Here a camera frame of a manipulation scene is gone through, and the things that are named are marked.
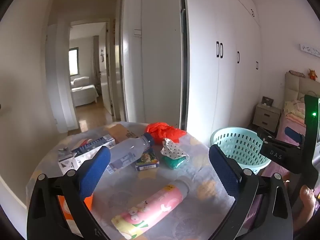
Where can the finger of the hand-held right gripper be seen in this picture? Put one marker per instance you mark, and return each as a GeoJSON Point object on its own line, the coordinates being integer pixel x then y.
{"type": "Point", "coordinates": [293, 133]}
{"type": "Point", "coordinates": [277, 152]}

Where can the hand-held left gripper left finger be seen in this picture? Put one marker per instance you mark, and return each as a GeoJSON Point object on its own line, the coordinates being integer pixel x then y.
{"type": "Point", "coordinates": [95, 173]}

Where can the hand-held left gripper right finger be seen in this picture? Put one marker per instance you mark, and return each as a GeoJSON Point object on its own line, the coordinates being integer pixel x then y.
{"type": "Point", "coordinates": [225, 173]}

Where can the blue and white carton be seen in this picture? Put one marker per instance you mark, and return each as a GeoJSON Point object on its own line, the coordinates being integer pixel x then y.
{"type": "Point", "coordinates": [82, 153]}

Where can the teal plastic basket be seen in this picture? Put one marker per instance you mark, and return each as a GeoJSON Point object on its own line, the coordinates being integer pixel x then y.
{"type": "Point", "coordinates": [237, 147]}

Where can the person's right hand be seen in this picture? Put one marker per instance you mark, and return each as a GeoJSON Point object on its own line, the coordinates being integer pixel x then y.
{"type": "Point", "coordinates": [306, 205]}

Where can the folded pastel blankets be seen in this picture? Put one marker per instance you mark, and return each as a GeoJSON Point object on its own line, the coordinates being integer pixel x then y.
{"type": "Point", "coordinates": [293, 111]}

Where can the beige nightstand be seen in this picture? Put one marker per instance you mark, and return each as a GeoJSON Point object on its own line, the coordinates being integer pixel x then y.
{"type": "Point", "coordinates": [266, 116]}

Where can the red snack packet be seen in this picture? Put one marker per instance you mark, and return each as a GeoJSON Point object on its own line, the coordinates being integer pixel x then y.
{"type": "Point", "coordinates": [83, 143]}

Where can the round table with patterned tablecloth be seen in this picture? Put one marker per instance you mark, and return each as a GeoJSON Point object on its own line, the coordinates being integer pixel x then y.
{"type": "Point", "coordinates": [125, 197]}

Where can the clear plastic bottle blue cap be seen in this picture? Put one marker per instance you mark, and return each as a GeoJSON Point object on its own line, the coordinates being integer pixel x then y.
{"type": "Point", "coordinates": [127, 152]}

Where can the red and white paper cup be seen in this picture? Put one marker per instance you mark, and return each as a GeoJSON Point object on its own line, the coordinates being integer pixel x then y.
{"type": "Point", "coordinates": [63, 208]}

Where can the beige padded headboard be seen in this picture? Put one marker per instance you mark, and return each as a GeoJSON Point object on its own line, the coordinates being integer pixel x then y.
{"type": "Point", "coordinates": [297, 86]}

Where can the brown cardboard sleeve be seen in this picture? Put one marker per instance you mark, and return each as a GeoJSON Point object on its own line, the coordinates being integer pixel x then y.
{"type": "Point", "coordinates": [121, 131]}

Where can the green mesh scrubber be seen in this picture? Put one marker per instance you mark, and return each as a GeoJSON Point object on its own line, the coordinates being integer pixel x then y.
{"type": "Point", "coordinates": [175, 163]}

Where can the small colourful carton box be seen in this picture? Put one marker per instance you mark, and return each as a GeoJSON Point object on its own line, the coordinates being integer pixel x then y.
{"type": "Point", "coordinates": [147, 160]}

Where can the white polka dot wrapper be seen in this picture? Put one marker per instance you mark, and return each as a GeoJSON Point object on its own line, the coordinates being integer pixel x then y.
{"type": "Point", "coordinates": [172, 150]}

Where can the patterned fabric strip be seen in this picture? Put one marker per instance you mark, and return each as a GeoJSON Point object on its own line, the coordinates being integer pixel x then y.
{"type": "Point", "coordinates": [297, 74]}

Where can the orange plush toy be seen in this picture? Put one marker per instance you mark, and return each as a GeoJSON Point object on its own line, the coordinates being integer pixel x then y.
{"type": "Point", "coordinates": [313, 74]}

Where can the pink printed bottle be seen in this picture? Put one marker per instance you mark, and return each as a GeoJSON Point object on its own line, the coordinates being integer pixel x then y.
{"type": "Point", "coordinates": [150, 210]}

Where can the red plastic bag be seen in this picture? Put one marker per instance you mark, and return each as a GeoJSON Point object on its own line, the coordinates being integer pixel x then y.
{"type": "Point", "coordinates": [165, 131]}

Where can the white wardrobe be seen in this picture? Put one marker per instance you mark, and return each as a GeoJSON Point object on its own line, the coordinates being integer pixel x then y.
{"type": "Point", "coordinates": [212, 92]}

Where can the white sofa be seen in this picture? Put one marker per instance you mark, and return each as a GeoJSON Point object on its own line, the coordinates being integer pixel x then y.
{"type": "Point", "coordinates": [83, 91]}

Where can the white hallway door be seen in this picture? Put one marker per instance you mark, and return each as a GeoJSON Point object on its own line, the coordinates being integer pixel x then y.
{"type": "Point", "coordinates": [105, 80]}

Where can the beige curtain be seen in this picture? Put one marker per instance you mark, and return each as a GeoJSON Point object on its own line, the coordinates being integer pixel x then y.
{"type": "Point", "coordinates": [96, 60]}

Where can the dark framed window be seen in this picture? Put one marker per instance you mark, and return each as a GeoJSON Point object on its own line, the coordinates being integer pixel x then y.
{"type": "Point", "coordinates": [73, 61]}

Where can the white sliding door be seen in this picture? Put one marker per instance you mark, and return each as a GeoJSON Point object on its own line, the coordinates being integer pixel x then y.
{"type": "Point", "coordinates": [160, 55]}

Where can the small picture frame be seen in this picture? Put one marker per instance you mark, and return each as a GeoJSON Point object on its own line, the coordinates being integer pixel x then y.
{"type": "Point", "coordinates": [267, 101]}

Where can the white wall sign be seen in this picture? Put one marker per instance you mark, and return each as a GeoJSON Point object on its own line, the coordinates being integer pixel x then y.
{"type": "Point", "coordinates": [310, 50]}

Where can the white light switch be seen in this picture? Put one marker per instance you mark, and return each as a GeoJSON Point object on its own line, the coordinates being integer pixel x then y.
{"type": "Point", "coordinates": [137, 32]}

